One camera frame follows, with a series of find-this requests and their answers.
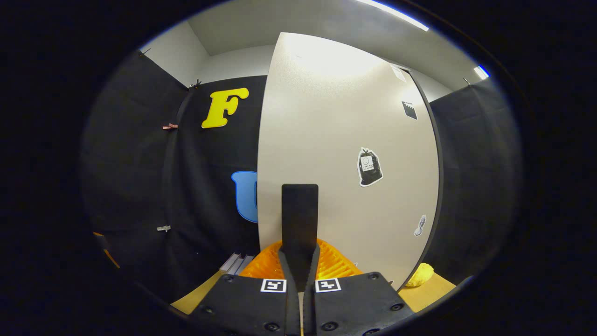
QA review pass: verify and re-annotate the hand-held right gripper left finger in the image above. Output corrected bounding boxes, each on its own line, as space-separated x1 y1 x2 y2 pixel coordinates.
189 239 304 336

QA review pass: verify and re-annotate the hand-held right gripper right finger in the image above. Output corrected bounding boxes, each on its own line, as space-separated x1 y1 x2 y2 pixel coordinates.
303 238 416 336

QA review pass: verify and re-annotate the black door handle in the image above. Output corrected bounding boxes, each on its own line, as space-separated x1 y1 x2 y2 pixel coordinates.
281 183 319 280

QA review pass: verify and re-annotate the dark grey cabinet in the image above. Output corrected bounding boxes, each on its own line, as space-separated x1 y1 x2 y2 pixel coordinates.
401 65 444 283

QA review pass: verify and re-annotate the black backdrop cloth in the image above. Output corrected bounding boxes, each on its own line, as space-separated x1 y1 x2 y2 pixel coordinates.
82 49 521 304

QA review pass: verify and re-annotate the large ceiling light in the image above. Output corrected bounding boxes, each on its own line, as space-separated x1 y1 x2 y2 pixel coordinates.
359 0 430 31

